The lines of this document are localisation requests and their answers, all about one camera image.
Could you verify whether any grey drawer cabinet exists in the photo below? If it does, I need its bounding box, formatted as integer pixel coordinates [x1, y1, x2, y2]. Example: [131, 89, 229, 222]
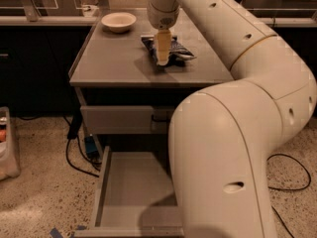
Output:
[70, 9, 232, 152]

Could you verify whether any blue power adapter box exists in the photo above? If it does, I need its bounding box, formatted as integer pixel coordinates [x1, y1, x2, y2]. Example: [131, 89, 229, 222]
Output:
[84, 136, 98, 156]

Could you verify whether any black cable on floor right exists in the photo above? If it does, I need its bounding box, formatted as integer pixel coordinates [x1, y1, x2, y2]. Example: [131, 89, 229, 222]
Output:
[266, 153, 312, 238]

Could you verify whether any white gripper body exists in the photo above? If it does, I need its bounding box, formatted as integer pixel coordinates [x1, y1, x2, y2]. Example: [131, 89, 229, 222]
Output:
[147, 0, 179, 30]

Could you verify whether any black cable on floor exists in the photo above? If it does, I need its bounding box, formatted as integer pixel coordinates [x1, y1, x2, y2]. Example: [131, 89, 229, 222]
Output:
[266, 153, 312, 238]
[16, 115, 102, 179]

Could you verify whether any black cable on floor left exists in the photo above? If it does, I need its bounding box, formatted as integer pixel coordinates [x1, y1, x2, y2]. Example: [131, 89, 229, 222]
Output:
[16, 115, 102, 179]

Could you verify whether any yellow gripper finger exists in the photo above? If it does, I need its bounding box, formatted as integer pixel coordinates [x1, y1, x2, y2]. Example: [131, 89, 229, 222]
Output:
[155, 30, 171, 66]

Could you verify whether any blue chip bag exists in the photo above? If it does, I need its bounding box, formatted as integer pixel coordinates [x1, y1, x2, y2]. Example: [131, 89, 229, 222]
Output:
[141, 35, 196, 66]

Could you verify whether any open grey drawer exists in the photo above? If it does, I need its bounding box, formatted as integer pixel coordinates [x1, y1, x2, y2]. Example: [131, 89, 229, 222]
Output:
[74, 148, 183, 238]

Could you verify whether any closed grey drawer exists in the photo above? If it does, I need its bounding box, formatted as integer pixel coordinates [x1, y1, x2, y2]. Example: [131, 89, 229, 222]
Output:
[80, 106, 174, 134]

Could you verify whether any translucent plastic bin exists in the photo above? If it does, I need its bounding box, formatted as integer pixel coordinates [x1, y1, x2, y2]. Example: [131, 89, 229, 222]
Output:
[0, 107, 21, 179]

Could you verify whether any blue tape on floor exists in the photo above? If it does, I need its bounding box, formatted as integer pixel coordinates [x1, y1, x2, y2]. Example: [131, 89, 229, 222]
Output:
[50, 225, 86, 238]

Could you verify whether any white bowl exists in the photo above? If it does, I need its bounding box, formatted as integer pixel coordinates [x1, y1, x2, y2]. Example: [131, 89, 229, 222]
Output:
[101, 12, 137, 34]

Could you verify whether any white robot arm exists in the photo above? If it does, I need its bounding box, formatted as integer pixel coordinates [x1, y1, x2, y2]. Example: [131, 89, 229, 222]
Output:
[148, 0, 316, 238]

